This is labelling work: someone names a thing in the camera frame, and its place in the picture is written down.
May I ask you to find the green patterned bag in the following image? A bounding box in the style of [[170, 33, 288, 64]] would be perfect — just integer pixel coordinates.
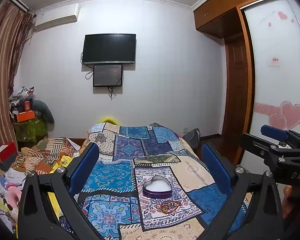
[[13, 117, 49, 143]]

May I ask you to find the black wall television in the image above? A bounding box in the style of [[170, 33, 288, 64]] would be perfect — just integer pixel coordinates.
[[81, 33, 137, 65]]

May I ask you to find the person's right hand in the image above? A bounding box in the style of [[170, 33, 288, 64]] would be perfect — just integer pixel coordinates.
[[282, 184, 295, 219]]

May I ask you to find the brown striped curtain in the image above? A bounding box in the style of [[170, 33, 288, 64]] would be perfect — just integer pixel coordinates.
[[0, 0, 36, 180]]

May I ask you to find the patchwork blanket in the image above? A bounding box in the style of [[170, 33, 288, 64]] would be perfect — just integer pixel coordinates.
[[57, 122, 252, 240]]

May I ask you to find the red and white box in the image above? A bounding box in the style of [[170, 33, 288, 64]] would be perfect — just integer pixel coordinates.
[[0, 142, 18, 165]]

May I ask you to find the purple heart-shaped tin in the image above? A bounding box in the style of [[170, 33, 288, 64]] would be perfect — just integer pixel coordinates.
[[143, 176, 172, 198]]

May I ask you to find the yellow pillow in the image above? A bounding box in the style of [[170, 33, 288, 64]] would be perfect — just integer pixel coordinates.
[[101, 116, 120, 126]]

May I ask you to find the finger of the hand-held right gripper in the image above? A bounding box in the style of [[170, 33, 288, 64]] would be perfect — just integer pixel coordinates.
[[239, 133, 300, 158], [260, 124, 300, 144]]

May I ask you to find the pink plush toy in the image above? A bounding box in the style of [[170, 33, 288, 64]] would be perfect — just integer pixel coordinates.
[[5, 183, 22, 214]]

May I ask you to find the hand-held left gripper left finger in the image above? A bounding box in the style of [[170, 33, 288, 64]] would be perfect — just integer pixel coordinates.
[[17, 142, 100, 240]]

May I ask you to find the wooden overhead cabinet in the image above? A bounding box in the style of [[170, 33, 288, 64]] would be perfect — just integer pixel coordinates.
[[193, 0, 288, 39]]

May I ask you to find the white air conditioner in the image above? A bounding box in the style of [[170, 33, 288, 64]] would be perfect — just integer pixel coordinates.
[[34, 5, 81, 32]]

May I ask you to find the brown beaded bracelet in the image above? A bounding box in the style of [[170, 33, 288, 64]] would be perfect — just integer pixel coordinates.
[[155, 201, 181, 215]]

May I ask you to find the white printed cloth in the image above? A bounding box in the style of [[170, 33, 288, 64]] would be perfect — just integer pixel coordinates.
[[0, 167, 26, 232]]

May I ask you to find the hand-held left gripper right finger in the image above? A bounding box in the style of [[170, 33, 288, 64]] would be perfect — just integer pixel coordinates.
[[201, 143, 283, 240]]

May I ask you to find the small black wall monitor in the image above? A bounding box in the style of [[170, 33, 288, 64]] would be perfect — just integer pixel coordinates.
[[92, 64, 123, 88]]

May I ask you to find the brown wooden door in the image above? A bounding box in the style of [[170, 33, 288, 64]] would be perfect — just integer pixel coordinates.
[[222, 33, 251, 163]]

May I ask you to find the grey backpack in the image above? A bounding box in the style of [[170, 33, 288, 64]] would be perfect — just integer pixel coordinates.
[[182, 128, 201, 155]]

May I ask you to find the striped orange quilt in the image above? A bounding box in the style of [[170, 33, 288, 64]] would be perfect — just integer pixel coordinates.
[[11, 137, 81, 175]]

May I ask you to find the orange box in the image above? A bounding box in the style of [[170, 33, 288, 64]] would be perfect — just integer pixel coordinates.
[[16, 111, 36, 123]]

